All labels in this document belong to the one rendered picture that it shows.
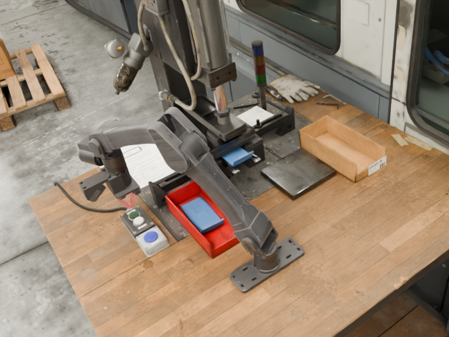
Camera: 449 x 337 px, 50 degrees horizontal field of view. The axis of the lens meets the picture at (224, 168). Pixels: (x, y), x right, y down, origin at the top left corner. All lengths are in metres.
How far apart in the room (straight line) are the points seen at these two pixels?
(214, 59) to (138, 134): 0.32
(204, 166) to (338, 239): 0.43
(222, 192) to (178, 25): 0.48
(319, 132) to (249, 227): 0.61
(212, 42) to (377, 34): 0.67
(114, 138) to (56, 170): 2.26
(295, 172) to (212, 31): 0.50
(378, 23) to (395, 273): 0.86
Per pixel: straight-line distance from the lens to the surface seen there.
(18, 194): 3.39
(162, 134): 1.07
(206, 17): 1.28
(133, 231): 1.41
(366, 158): 1.57
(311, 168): 1.51
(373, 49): 1.81
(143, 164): 1.68
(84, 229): 1.52
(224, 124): 1.46
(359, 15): 1.81
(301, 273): 1.25
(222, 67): 1.34
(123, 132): 1.18
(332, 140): 1.64
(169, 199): 1.42
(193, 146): 1.10
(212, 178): 1.11
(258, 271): 1.25
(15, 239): 3.07
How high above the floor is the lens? 1.88
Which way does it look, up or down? 39 degrees down
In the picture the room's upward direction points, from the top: 11 degrees counter-clockwise
